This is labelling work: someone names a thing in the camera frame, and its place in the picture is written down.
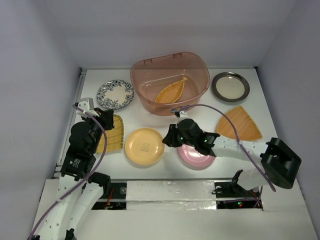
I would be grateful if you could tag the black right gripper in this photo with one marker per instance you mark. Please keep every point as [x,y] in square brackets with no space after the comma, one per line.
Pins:
[170,138]

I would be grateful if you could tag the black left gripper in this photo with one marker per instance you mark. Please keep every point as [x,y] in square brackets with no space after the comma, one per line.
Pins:
[107,116]

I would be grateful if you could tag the green striped bamboo tray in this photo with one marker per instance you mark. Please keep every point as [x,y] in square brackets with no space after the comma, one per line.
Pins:
[115,136]

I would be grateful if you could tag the pink plastic plate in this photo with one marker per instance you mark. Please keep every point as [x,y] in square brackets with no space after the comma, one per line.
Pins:
[193,159]

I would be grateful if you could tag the yellow bear plastic plate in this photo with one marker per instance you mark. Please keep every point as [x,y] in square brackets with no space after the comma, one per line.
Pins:
[144,146]

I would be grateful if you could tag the blue floral ceramic plate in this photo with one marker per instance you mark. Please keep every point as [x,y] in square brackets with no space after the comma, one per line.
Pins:
[115,94]

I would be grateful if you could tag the fish-shaped woven basket plate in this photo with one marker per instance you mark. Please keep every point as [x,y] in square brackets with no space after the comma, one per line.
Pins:
[171,93]

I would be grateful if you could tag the fan-shaped woven basket plate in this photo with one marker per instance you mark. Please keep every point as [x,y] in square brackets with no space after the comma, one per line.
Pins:
[245,126]

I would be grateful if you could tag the dark rimmed metal plate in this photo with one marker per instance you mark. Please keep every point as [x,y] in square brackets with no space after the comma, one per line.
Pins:
[230,87]

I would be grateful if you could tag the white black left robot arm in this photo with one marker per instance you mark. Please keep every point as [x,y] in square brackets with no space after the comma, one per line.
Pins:
[80,185]

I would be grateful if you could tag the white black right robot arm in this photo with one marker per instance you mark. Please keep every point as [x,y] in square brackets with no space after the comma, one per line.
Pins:
[275,164]

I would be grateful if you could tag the pink translucent plastic bin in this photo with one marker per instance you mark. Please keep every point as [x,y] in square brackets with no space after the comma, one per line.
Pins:
[150,76]

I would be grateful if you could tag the white foam base block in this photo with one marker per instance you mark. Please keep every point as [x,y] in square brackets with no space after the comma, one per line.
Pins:
[171,195]

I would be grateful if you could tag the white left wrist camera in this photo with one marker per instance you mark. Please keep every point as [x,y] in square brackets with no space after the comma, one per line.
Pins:
[85,105]

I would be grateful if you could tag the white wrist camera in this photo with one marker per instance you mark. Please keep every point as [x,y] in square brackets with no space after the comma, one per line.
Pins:
[180,114]
[85,105]

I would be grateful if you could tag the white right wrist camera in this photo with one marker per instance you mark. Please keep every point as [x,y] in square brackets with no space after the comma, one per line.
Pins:
[180,114]

